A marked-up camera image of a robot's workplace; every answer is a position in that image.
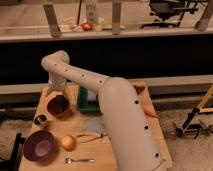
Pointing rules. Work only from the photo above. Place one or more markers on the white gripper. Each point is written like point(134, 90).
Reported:
point(61, 88)

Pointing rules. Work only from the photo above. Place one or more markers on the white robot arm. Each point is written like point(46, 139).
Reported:
point(132, 141)

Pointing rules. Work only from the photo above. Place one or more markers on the red bowl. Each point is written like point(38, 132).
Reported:
point(55, 110)

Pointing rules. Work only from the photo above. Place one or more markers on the purple bowl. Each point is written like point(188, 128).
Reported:
point(38, 145)

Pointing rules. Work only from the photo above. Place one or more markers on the green rack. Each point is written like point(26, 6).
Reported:
point(87, 101)

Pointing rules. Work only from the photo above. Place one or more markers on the small black cup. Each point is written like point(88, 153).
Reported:
point(40, 120)

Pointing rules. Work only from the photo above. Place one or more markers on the grey blue cloth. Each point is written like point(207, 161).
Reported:
point(95, 124)

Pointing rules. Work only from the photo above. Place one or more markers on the yellow apple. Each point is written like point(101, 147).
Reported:
point(68, 142)

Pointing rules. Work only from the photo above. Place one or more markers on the red apple on shelf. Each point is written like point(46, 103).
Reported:
point(87, 26)

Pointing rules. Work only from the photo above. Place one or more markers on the silver fork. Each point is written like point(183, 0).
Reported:
point(70, 160)

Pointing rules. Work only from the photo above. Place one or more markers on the orange carrot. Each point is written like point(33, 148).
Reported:
point(150, 113)

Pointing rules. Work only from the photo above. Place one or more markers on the black office chair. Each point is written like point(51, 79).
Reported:
point(169, 13)

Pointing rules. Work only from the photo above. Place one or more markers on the yellow black tool stand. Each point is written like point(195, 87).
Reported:
point(187, 126)

